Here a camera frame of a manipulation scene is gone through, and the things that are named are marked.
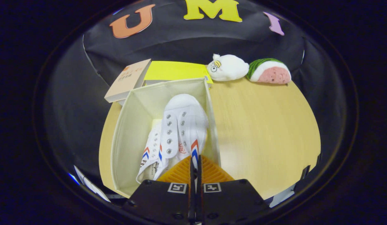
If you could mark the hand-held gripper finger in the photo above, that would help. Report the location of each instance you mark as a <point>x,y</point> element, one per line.
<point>192,193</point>
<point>199,193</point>

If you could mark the white canvas shoe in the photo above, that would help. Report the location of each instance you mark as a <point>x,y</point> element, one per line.
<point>184,109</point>
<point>151,150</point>

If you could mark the beige fabric storage box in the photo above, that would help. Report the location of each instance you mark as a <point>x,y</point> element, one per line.
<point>131,131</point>

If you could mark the blue printed box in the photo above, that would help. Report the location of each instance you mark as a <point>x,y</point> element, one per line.
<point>73,178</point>

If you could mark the white flat object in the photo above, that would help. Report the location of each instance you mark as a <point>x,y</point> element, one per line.
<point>92,185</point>

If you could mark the yellow folder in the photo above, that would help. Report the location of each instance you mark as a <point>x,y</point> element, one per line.
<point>174,70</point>

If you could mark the beige paperback book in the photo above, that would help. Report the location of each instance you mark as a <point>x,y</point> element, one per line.
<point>128,81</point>

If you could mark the white plush toy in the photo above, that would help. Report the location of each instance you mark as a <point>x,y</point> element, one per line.
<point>231,67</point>

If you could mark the watermelon slice plush toy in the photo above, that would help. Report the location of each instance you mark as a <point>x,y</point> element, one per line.
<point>271,72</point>

